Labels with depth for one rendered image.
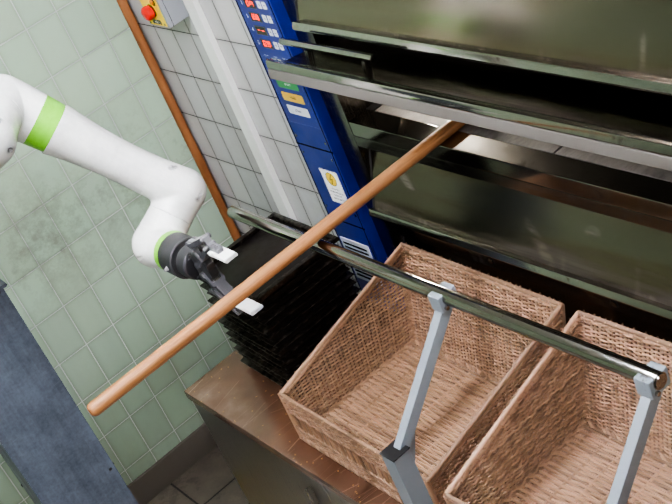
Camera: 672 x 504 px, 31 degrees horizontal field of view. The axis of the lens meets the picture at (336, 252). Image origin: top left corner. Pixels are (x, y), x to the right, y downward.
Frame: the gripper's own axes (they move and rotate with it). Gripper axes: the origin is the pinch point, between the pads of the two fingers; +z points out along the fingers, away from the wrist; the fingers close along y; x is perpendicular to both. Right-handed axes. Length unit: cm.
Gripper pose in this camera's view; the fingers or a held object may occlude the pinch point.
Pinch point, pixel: (242, 283)
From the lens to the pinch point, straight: 247.3
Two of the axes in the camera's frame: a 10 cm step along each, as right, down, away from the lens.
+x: -7.2, 5.7, -4.0
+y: 3.4, 7.8, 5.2
